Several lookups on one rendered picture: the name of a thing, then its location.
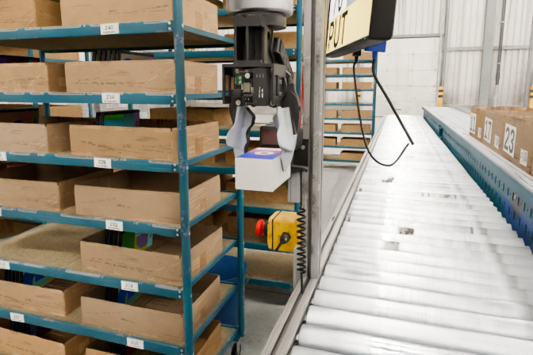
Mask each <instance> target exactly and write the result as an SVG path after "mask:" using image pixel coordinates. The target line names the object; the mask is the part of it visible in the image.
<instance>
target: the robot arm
mask: <svg viewBox="0 0 533 355"><path fill-rule="evenodd" d="M226 14H227V15H228V16H230V17H233V18H234V63H232V64H222V104H229V112H230V116H231V119H232V128H231V129H230V130H229V131H228V134H227V137H226V144H227V145H228V146H230V147H233V150H234V155H235V157H237V156H240V155H242V154H245V153H247V152H248V150H247V146H248V144H249V143H250V140H251V139H250V130H251V128H252V127H253V125H254V124H255V118H256V116H255V114H254V113H253V112H252V111H251V110H250V108H249V107H248V106H249V105H251V107H257V106H269V107H272V108H277V110H276V111H277V112H276V113H275V114H274V116H273V122H274V126H275V128H276V129H277V130H278V132H277V138H278V145H279V147H280V148H281V164H282V171H283V172H285V171H287V169H288V167H289V165H290V163H291V160H292V158H293V153H294V148H295V144H296V140H297V133H298V128H299V122H300V117H301V103H300V99H299V97H298V95H297V91H296V88H295V83H293V81H294V74H293V70H292V67H291V65H290V61H289V58H288V55H287V53H286V50H285V47H284V44H283V42H282V38H280V37H273V31H280V30H284V29H286V18H288V17H291V16H292V15H293V0H226ZM225 75H227V76H228V95H225ZM231 77H234V90H231ZM280 106H281V107H280ZM286 107H287V108H286Z"/></svg>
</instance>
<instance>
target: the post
mask: <svg viewBox="0 0 533 355"><path fill-rule="evenodd" d="M326 21H327V0H304V56H303V111H302V131H303V139H309V167H308V168H307V169H308V172H304V171H303V172H302V208H304V209H305V210H306V212H303V213H302V214H303V215H305V216H306V218H304V219H302V220H304V221H305V222H306V224H305V225H302V227H305V228H306V230H305V231H302V232H304V233H306V236H305V237H302V238H303V239H306V242H303V244H305V245H306V248H303V250H306V253H305V254H303V255H306V258H305V259H303V260H306V263H305V264H304V265H306V269H304V270H306V273H303V274H302V276H303V277H307V276H311V278H315V279H317V278H318V277H319V274H320V263H321V228H322V193H323V158H324V91H325V56H326ZM298 247H299V245H296V246H295V247H294V248H293V290H294V288H295V286H296V285H297V282H298V281H299V279H300V277H301V272H302V271H298V270H297V268H302V267H303V266H299V265H297V263H301V262H303V261H298V260H297V258H303V257H302V256H299V255H297V253H300V252H304V251H301V250H297V248H298Z"/></svg>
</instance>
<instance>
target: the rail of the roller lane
mask: <svg viewBox="0 0 533 355"><path fill-rule="evenodd" d="M386 117H387V115H384V116H383V118H382V121H381V123H380V124H379V126H378V129H377V130H376V132H375V133H374V136H373V138H372V140H371V141H370V144H369V146H368V148H369V150H370V153H372V151H373V149H374V146H375V144H376V142H377V139H378V136H379V134H380V131H381V129H382V126H383V124H384V122H385V119H386ZM369 159H370V155H369V153H368V151H367V150H366V151H365V153H364V155H363V157H362V159H361V161H360V163H359V165H358V167H357V169H356V171H355V173H354V174H353V176H352V178H351V180H350V182H349V184H348V186H347V188H346V190H345V192H344V194H343V196H342V197H341V199H340V201H339V203H338V205H337V207H336V209H335V211H334V213H333V215H332V217H331V219H330V220H329V222H328V225H327V226H326V228H325V230H324V233H323V234H322V236H321V263H320V274H319V277H318V278H317V279H315V278H311V276H307V277H303V294H301V278H300V279H299V281H298V282H297V285H296V286H295V288H294V290H293V292H292V294H291V296H290V298H289V300H288V302H287V304H286V306H285V308H284V309H283V311H282V313H281V315H280V317H279V319H278V321H277V323H276V325H275V327H274V329H273V330H272V332H271V334H270V337H269V338H268V340H267V342H266V344H265V346H264V348H263V351H262V352H261V353H260V355H290V353H291V350H292V348H293V347H294V346H296V345H297V343H298V342H295V339H296V337H297V334H299V332H300V329H301V325H302V324H306V322H304V321H303V320H304V317H305V315H307V312H308V309H309V306H312V304H310V303H311V300H312V298H314V294H315V291H316V290H317V289H316V287H317V285H318V284H320V279H321V275H322V273H323V272H324V270H325V266H326V264H327V261H329V257H330V254H331V252H332V251H333V247H334V244H335V242H336V240H337V237H338V235H339V233H340V229H341V227H343V221H345V217H346V215H347V212H348V210H350V205H351V202H352V201H353V200H354V199H353V198H354V196H355V192H357V191H356V190H357V188H358V186H359V182H360V181H361V179H362V175H363V173H364V170H365V169H366V165H367V163H368V161H369Z"/></svg>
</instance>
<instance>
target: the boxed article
mask: <svg viewBox="0 0 533 355"><path fill-rule="evenodd" d="M235 166H236V189H243V190H253V191H263V192H273V191H274V190H276V188H277V187H279V186H280V185H281V184H282V183H283V182H284V181H286V180H287V179H288V178H289V177H290V165H289V167H288V169H287V171H285V172H283V171H282V164H281V148H266V147H257V148H255V149H254V150H252V151H249V152H247V153H245V154H242V155H240V156H237V157H235Z"/></svg>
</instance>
